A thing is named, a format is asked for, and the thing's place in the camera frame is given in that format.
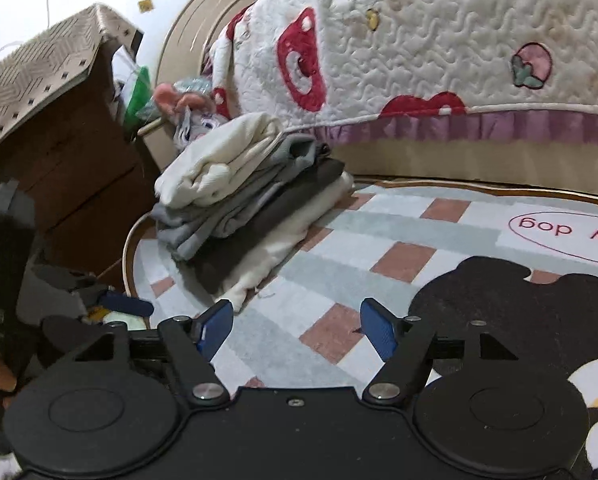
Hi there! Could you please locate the plush rabbit toy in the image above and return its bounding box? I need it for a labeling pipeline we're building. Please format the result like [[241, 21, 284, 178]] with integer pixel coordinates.
[[151, 77, 230, 153]]

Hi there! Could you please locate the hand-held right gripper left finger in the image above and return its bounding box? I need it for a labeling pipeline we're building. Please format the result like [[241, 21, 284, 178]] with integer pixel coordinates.
[[74, 299, 235, 406]]

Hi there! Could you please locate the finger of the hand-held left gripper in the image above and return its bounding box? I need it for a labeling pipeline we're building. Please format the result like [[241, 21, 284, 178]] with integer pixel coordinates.
[[41, 315, 102, 356], [98, 290, 154, 318]]

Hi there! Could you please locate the white knit garment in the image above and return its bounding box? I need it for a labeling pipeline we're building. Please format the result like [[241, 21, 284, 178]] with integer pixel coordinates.
[[154, 111, 285, 208]]

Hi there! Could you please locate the beige bed frame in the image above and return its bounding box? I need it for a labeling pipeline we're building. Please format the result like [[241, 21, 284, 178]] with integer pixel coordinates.
[[136, 0, 598, 196]]

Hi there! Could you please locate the quilted bedspread with red print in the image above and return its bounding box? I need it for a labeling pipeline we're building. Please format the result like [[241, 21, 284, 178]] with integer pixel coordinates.
[[201, 0, 598, 148]]

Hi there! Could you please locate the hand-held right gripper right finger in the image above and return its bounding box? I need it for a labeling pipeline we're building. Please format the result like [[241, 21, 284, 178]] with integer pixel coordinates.
[[360, 299, 520, 405]]

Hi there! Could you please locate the brown wooden cabinet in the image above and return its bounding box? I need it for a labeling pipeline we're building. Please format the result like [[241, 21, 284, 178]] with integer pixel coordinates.
[[0, 42, 162, 291]]

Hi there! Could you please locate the green plastic bag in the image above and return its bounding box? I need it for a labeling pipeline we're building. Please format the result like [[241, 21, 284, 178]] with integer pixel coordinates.
[[121, 65, 152, 138]]

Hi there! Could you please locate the dark grey folded garment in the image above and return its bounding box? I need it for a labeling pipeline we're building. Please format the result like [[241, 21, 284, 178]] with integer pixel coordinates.
[[191, 157, 347, 296]]

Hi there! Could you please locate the beige patterned cloth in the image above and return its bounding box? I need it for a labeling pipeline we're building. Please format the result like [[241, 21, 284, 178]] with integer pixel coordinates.
[[0, 2, 144, 161]]

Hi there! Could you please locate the light grey folded garment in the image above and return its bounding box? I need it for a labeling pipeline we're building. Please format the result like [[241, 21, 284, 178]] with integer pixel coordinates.
[[156, 160, 330, 263]]

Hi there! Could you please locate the checkered cartoon rug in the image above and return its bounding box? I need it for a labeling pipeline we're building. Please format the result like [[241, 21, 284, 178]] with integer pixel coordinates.
[[121, 175, 598, 480]]

